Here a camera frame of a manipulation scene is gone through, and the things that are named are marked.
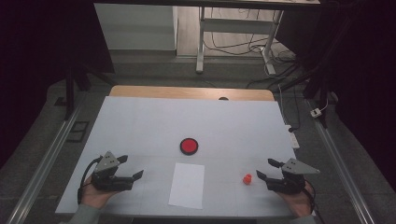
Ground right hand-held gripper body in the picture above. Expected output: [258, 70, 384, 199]
[265, 158, 321, 195]

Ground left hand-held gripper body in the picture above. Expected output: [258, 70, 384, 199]
[91, 150, 134, 192]

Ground round red ink pad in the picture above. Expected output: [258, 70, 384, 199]
[179, 137, 199, 156]

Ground person's right hand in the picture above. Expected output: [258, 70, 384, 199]
[276, 181, 314, 217]

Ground person's left hand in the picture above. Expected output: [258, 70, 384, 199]
[81, 175, 120, 209]

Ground white power strip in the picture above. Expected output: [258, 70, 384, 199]
[284, 124, 301, 149]

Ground black floor socket plate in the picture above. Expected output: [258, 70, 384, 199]
[66, 120, 91, 144]

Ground white paper sheet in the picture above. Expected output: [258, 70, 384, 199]
[168, 162, 205, 210]

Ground large white table cover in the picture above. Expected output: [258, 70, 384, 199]
[55, 95, 317, 217]

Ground black metal stand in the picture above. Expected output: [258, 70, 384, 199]
[274, 55, 331, 129]
[64, 62, 118, 121]

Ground white cabinet panel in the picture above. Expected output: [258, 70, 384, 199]
[93, 3, 178, 51]

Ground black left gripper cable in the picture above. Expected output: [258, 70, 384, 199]
[77, 157, 104, 205]

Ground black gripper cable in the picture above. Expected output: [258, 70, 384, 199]
[77, 157, 104, 205]
[303, 180, 326, 224]

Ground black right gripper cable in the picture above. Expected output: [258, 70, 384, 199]
[303, 180, 326, 224]

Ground aluminium floor rail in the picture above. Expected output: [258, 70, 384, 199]
[6, 102, 83, 224]
[306, 99, 376, 224]

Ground black floor cables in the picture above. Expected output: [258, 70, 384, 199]
[204, 7, 302, 90]

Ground white desk frame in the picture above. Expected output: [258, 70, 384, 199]
[195, 6, 285, 76]

